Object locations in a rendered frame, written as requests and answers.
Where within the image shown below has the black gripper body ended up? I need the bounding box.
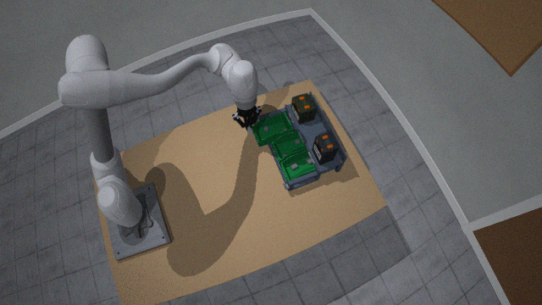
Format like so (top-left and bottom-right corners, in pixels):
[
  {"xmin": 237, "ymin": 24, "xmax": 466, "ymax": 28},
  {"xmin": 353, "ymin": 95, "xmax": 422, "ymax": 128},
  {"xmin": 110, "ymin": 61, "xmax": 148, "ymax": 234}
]
[{"xmin": 237, "ymin": 105, "xmax": 257, "ymax": 118}]

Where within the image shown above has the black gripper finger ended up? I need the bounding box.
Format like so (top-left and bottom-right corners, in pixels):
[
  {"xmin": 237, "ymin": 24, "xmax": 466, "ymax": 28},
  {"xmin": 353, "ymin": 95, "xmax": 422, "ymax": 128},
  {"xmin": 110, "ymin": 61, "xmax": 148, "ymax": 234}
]
[
  {"xmin": 247, "ymin": 106, "xmax": 262, "ymax": 135},
  {"xmin": 232, "ymin": 114, "xmax": 250, "ymax": 135}
]

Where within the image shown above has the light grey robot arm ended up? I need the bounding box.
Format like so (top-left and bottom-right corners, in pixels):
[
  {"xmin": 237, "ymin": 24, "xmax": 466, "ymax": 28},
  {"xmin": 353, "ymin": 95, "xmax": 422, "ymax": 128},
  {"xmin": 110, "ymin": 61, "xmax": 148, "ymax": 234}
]
[{"xmin": 58, "ymin": 35, "xmax": 258, "ymax": 240}]

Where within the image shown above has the dark blue metal shelf rack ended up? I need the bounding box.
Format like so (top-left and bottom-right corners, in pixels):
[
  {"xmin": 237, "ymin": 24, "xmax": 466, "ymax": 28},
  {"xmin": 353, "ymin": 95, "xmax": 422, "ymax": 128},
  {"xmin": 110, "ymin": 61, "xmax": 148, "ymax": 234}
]
[{"xmin": 257, "ymin": 92, "xmax": 347, "ymax": 191}]

